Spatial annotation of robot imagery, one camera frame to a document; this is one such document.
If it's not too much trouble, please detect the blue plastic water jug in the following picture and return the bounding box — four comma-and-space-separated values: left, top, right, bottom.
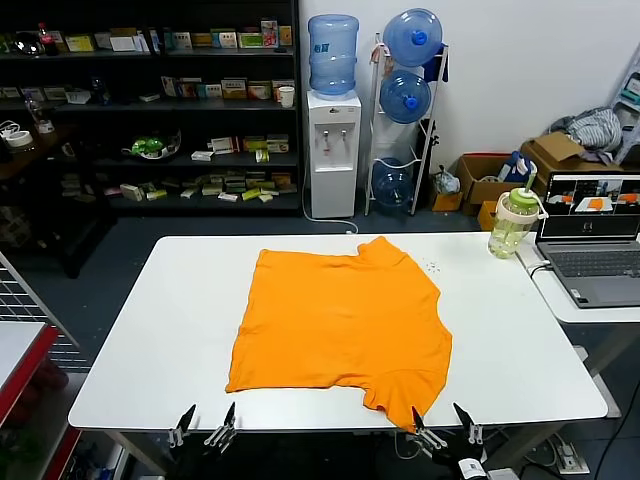
378, 68, 432, 125
371, 157, 416, 209
382, 7, 444, 68
306, 13, 360, 98

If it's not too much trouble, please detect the white side table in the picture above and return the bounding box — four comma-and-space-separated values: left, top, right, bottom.
514, 244, 640, 416

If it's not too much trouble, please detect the dark blue bottle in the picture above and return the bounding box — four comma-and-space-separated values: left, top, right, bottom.
88, 74, 111, 106

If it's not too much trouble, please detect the small orange cardboard box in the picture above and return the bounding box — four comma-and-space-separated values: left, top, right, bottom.
476, 199, 501, 231
430, 190, 464, 212

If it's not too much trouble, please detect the white power strip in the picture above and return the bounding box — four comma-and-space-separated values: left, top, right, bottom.
547, 434, 591, 474

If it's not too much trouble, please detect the white metal jug rack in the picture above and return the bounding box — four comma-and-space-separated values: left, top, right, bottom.
363, 32, 450, 216

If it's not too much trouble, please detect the orange t-shirt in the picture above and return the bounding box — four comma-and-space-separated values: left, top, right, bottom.
224, 235, 454, 434

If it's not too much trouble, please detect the cardboard box with flap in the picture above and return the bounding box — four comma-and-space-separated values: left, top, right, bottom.
519, 130, 626, 196

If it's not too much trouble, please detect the tall pink product box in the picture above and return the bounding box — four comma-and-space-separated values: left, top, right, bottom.
259, 18, 280, 49

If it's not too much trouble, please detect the pink hanging cloth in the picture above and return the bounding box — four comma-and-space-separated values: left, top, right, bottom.
368, 42, 394, 66

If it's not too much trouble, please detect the blue and white package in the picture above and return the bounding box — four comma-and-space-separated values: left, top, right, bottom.
497, 149, 537, 184

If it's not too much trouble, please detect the cola bottle red label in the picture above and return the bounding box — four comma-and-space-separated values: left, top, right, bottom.
35, 22, 57, 55

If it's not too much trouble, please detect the white bowl with green toy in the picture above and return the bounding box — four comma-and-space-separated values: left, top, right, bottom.
121, 129, 182, 162

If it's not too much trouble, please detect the open cardboard box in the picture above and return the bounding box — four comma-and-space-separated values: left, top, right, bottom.
455, 153, 526, 216

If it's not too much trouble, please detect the clear plastic bottle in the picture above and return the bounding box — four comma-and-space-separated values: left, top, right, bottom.
24, 94, 54, 134

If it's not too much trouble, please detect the red and white cart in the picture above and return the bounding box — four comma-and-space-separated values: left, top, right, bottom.
0, 322, 81, 480

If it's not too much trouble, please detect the grey laptop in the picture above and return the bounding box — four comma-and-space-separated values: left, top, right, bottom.
533, 170, 640, 309

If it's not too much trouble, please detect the grey plastic bag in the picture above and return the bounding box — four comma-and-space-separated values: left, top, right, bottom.
430, 165, 461, 195

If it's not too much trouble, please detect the white laptop cable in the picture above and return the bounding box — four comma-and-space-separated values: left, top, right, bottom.
514, 249, 551, 277

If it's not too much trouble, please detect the white dispenser power cable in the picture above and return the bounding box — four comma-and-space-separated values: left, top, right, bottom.
302, 164, 360, 235

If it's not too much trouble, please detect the dark wooden desk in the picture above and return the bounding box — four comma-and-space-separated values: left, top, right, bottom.
0, 124, 117, 279

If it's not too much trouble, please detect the white water dispenser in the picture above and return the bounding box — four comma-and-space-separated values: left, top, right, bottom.
305, 89, 362, 220

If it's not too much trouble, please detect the grey pile of clothes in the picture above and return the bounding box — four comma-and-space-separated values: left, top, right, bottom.
549, 106, 624, 151

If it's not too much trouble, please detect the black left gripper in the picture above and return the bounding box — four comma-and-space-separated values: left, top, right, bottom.
169, 401, 237, 471

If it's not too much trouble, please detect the white wire grid panel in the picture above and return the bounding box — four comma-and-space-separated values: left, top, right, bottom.
0, 249, 81, 374

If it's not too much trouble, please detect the black shelving unit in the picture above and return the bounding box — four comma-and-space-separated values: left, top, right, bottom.
0, 0, 304, 219

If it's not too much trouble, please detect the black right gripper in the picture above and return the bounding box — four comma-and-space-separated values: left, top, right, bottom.
410, 401, 489, 480

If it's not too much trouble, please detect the clear glass bowl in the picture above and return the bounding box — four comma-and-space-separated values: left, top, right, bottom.
12, 30, 46, 55

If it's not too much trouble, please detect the green lidded drinking bottle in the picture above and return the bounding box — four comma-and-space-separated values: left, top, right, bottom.
488, 162, 550, 260

